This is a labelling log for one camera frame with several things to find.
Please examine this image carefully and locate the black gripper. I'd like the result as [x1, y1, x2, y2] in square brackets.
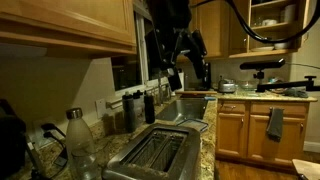
[160, 28, 210, 92]

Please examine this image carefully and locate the stainless steel two-slot toaster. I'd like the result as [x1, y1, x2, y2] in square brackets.
[101, 123, 202, 180]

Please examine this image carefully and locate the tall black countertop appliance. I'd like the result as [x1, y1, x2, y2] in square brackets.
[199, 61, 212, 92]

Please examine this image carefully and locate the wooden cutting board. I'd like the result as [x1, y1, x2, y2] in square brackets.
[175, 89, 218, 98]

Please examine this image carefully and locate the kitchen faucet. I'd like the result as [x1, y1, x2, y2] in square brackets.
[156, 78, 173, 105]

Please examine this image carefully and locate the silver pot on stove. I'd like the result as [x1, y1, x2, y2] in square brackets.
[217, 77, 238, 94]

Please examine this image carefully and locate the kitchen window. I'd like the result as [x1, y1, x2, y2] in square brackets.
[110, 1, 168, 94]

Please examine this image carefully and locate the translucent sports bottle black cap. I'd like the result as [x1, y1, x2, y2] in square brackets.
[132, 89, 146, 127]

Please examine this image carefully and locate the glass bowl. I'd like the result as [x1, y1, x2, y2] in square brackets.
[237, 79, 258, 92]

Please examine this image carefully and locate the dark grey sports bottle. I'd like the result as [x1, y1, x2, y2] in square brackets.
[121, 91, 137, 133]

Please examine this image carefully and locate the white plate stack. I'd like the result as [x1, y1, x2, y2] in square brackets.
[249, 45, 275, 53]

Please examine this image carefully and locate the wooden base cabinet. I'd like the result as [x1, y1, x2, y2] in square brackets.
[214, 99, 311, 171]

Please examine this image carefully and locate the white cup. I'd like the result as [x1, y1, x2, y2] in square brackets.
[261, 18, 279, 27]

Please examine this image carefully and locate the white bowl stack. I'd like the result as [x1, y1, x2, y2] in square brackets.
[273, 41, 293, 51]

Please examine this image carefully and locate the grey hanging towel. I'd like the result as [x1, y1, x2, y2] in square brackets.
[265, 106, 285, 143]

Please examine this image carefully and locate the grey crumpled cloth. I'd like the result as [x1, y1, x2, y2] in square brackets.
[282, 87, 310, 99]

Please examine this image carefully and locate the tall white dish stack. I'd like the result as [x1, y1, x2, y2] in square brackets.
[283, 3, 297, 24]

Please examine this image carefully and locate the clear bottle with metal cap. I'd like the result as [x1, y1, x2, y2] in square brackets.
[65, 107, 98, 180]

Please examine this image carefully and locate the clear drinking glass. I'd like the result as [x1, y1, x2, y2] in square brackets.
[70, 145, 102, 180]

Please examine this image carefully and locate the black power plug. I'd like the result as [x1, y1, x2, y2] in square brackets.
[42, 130, 65, 141]
[40, 122, 67, 134]

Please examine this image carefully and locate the light wooden table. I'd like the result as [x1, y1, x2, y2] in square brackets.
[292, 158, 320, 180]

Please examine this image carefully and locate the black coffee maker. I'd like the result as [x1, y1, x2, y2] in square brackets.
[0, 98, 28, 180]

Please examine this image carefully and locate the closed wooden wall cabinet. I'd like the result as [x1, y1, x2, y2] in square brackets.
[175, 0, 231, 64]

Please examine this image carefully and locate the open wooden wall cabinet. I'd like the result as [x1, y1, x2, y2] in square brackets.
[228, 0, 310, 60]

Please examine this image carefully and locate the black stereo camera bar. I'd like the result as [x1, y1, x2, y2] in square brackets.
[239, 58, 287, 72]

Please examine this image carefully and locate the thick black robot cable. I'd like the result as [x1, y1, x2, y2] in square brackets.
[196, 0, 320, 45]

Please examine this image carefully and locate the white wall switch plate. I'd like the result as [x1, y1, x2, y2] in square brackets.
[95, 98, 108, 120]

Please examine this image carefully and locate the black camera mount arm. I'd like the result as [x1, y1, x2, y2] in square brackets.
[252, 69, 320, 94]

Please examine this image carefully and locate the black power cord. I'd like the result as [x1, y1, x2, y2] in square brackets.
[49, 134, 70, 168]

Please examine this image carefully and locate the wall power outlet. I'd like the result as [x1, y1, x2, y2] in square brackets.
[32, 118, 60, 148]

